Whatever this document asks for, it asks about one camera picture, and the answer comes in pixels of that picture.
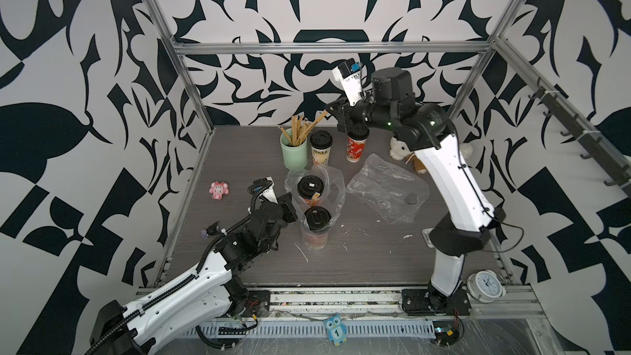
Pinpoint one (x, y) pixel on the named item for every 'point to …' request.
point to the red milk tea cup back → (356, 139)
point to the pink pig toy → (218, 189)
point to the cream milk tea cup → (320, 141)
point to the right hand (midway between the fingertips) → (324, 102)
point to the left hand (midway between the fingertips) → (289, 191)
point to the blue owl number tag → (337, 331)
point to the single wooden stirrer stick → (315, 197)
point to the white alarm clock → (485, 286)
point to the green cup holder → (294, 150)
